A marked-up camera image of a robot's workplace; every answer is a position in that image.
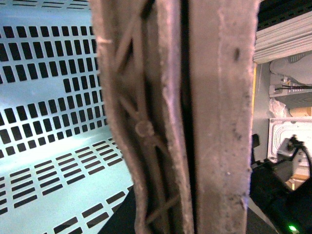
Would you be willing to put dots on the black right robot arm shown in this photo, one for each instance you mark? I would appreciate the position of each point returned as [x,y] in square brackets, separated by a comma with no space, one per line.
[290,211]

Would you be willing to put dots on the teal plastic shopping basket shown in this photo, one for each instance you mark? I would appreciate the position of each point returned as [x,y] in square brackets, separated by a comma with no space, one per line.
[61,172]

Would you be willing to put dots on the grey basket handle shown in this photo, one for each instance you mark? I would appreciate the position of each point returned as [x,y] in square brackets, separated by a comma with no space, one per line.
[177,79]

